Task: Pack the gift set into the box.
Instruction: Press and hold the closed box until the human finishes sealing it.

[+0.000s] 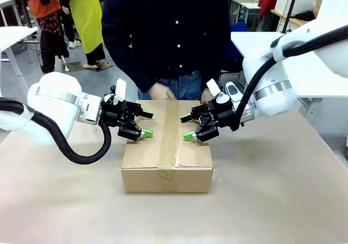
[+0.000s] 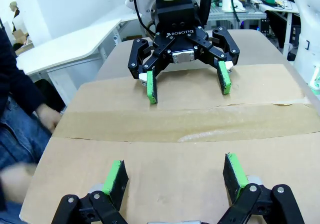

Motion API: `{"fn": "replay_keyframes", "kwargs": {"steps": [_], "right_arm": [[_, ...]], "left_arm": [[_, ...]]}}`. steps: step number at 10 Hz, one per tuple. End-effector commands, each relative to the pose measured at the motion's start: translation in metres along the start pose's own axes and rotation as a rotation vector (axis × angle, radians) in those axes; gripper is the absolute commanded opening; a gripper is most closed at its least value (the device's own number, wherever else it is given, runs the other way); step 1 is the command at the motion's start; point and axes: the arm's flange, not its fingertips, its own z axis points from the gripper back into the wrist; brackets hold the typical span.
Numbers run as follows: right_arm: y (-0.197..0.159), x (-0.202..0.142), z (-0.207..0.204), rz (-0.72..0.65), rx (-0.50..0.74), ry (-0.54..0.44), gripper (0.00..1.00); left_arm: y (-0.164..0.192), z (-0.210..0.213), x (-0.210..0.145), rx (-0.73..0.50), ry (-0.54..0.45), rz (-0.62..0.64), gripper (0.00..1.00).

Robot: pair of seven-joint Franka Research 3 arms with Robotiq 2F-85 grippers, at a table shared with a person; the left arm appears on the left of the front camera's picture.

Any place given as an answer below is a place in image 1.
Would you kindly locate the mannequin with yellow apron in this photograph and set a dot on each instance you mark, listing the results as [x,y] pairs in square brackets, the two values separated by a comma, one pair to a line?
[87,15]

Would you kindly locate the person's left hand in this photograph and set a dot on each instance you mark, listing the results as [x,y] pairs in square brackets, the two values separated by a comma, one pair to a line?
[207,96]

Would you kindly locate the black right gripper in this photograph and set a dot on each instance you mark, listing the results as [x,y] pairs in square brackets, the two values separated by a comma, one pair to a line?
[224,113]

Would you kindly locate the white table with grey legs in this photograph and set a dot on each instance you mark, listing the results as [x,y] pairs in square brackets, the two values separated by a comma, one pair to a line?
[16,33]

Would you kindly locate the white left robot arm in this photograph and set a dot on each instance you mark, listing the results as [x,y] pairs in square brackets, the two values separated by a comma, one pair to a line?
[54,92]

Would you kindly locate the brown packing tape strip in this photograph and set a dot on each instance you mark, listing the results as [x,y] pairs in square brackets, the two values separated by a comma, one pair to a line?
[168,135]

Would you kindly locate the mannequin with orange top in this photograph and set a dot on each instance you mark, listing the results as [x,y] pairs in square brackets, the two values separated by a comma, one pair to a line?
[43,5]

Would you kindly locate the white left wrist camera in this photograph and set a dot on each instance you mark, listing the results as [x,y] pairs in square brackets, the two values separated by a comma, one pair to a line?
[121,87]

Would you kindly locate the person's right hand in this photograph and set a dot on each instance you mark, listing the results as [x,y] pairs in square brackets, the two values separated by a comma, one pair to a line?
[161,93]

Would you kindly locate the person's right forearm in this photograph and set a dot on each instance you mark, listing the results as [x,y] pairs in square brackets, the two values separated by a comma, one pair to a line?
[127,64]

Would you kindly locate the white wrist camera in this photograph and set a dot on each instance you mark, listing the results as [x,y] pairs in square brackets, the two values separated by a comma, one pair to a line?
[121,87]
[213,87]

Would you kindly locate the blue chair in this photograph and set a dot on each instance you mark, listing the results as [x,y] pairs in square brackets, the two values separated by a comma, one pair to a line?
[237,43]

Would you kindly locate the dark mannequin base plate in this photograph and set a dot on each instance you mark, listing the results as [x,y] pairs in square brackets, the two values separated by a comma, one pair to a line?
[99,66]

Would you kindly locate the brown cardboard box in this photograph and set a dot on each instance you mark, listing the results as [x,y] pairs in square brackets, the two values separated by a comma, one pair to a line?
[141,151]

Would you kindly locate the person in dark shirt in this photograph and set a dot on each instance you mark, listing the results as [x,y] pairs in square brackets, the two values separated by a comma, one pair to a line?
[163,24]

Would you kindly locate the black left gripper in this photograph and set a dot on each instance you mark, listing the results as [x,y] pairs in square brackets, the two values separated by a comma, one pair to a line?
[114,115]

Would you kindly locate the black tripod stand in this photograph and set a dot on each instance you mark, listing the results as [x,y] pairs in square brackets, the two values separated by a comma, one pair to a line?
[292,5]

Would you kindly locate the black bag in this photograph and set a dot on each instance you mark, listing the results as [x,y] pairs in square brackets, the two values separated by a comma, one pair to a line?
[305,15]

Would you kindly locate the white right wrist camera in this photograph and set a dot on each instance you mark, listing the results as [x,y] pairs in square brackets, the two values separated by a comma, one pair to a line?
[213,87]

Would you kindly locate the person's left forearm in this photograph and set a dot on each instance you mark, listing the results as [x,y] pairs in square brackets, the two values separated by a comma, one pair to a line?
[217,70]

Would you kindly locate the grey mannequin base plate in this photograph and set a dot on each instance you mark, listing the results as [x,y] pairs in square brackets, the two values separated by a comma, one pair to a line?
[72,67]

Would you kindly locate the wooden desk top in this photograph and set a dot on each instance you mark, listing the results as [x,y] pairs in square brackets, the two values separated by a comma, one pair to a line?
[285,17]

